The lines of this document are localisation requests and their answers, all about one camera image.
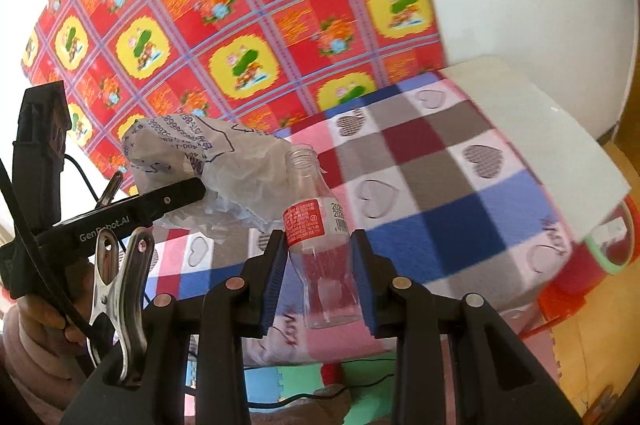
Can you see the clear bottle with red label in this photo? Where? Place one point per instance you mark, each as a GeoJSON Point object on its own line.
{"type": "Point", "coordinates": [305, 220]}

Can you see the metal spring clip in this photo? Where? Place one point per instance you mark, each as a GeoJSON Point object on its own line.
{"type": "Point", "coordinates": [110, 190]}
{"type": "Point", "coordinates": [120, 305]}

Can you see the foam puzzle floor mat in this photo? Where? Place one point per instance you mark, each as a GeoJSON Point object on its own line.
{"type": "Point", "coordinates": [585, 355]}

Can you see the red slipper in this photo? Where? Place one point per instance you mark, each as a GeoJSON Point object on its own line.
{"type": "Point", "coordinates": [332, 372]}

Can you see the red floral wall cloth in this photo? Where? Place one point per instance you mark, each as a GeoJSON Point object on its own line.
{"type": "Point", "coordinates": [250, 30]}

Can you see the white paper bag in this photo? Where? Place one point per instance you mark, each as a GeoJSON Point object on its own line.
{"type": "Point", "coordinates": [240, 170]}

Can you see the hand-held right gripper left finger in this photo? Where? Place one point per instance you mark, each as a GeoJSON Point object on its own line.
{"type": "Point", "coordinates": [275, 285]}

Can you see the red bucket with green rim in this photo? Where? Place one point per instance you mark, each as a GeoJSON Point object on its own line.
{"type": "Point", "coordinates": [575, 270]}

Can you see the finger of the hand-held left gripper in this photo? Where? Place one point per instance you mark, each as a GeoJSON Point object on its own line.
{"type": "Point", "coordinates": [175, 195]}

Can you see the person's left hand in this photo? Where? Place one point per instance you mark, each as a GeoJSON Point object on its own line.
{"type": "Point", "coordinates": [45, 320]}

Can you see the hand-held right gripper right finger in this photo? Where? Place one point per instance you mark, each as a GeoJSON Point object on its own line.
{"type": "Point", "coordinates": [362, 285]}

